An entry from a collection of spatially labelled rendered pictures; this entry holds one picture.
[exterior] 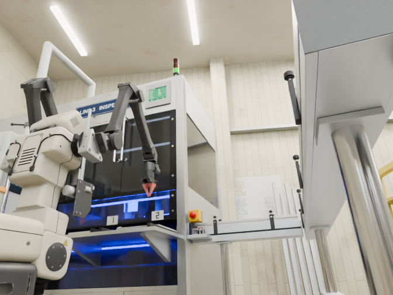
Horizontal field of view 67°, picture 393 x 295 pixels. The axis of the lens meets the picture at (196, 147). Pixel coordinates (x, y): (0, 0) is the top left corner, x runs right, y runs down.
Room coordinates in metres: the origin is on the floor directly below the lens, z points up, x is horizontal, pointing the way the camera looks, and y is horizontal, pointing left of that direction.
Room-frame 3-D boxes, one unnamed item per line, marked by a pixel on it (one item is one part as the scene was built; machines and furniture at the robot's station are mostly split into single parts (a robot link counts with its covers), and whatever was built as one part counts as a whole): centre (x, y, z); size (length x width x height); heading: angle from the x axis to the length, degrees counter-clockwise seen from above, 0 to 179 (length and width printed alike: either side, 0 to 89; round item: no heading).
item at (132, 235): (1.86, 0.48, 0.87); 0.70 x 0.48 x 0.02; 72
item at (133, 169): (1.99, 0.35, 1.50); 0.43 x 0.01 x 0.59; 72
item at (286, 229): (1.96, -0.29, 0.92); 0.69 x 0.15 x 0.16; 72
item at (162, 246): (1.77, 0.25, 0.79); 0.34 x 0.03 x 0.13; 162
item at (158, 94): (1.95, 0.29, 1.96); 0.21 x 0.01 x 0.21; 72
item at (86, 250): (1.92, 0.72, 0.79); 0.34 x 0.03 x 0.13; 162
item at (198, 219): (1.91, 0.03, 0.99); 0.08 x 0.07 x 0.07; 162
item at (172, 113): (1.93, 0.17, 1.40); 0.05 x 0.01 x 0.80; 72
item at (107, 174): (2.13, 0.78, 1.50); 0.47 x 0.01 x 0.59; 72
